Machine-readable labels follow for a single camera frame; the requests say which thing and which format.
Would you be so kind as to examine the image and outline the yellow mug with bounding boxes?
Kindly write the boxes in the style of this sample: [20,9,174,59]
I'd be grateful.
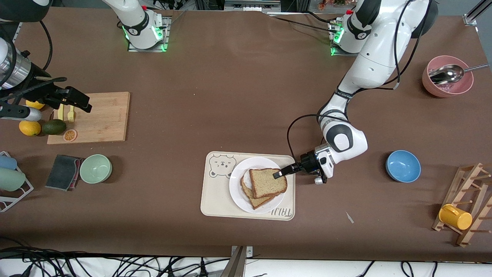
[439,204,473,230]

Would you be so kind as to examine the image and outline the beige bear print tray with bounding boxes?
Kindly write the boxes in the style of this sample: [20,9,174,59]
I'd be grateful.
[200,151,296,221]

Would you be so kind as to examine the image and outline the grey metal box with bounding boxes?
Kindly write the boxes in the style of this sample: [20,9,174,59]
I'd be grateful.
[224,0,282,11]

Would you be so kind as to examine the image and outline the light green bowl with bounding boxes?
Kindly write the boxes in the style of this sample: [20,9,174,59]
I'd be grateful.
[80,154,113,184]

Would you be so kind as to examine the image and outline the white wire cup rack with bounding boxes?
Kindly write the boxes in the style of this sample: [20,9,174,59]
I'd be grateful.
[0,151,34,213]

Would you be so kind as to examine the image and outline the green avocado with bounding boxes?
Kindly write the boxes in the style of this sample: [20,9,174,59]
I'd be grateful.
[42,119,67,135]

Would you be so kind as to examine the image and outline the dark grey folded cloth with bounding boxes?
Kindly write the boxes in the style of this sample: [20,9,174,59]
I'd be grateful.
[45,154,83,191]

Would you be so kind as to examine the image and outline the blue bowl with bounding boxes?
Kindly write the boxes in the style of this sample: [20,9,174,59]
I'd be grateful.
[386,150,421,183]

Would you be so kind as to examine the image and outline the aluminium frame post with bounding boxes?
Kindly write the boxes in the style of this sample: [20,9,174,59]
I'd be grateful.
[463,0,492,27]

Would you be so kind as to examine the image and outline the metal table edge bracket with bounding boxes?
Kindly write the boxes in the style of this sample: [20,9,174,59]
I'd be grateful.
[230,245,254,277]

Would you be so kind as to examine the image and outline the loose black floor cables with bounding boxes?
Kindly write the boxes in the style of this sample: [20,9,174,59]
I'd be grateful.
[356,261,439,277]

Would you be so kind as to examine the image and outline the pale green cup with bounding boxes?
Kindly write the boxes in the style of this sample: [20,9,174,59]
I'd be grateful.
[0,168,26,192]

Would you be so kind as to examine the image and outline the brown bread slice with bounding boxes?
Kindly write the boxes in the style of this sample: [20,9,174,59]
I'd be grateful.
[241,175,275,210]
[249,168,288,199]

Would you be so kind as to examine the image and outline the orange artificial flowers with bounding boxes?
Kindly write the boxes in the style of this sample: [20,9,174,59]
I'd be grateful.
[317,0,348,10]

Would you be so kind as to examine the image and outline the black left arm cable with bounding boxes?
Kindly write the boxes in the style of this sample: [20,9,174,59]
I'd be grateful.
[286,0,432,163]

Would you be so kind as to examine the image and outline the round white plate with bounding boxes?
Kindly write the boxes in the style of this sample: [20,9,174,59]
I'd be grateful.
[229,157,287,215]

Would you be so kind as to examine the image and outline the tangled black floor cables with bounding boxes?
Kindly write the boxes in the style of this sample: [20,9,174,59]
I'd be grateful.
[0,238,231,277]

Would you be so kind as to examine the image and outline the wooden cutting board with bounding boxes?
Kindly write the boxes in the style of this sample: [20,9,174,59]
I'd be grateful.
[47,92,131,145]

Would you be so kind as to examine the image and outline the metal spoon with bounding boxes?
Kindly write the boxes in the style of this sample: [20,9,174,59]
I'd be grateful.
[429,63,490,85]

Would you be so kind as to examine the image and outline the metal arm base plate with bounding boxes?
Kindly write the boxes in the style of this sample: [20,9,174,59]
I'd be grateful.
[329,19,362,57]
[128,15,170,52]

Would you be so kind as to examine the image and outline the black cable on table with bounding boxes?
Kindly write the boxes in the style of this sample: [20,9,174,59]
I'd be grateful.
[269,11,339,34]

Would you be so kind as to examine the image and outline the wooden mug rack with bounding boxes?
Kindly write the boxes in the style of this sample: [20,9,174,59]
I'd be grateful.
[432,162,492,247]

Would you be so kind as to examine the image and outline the pink bowl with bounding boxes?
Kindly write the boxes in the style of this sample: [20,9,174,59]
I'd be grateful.
[422,55,474,98]

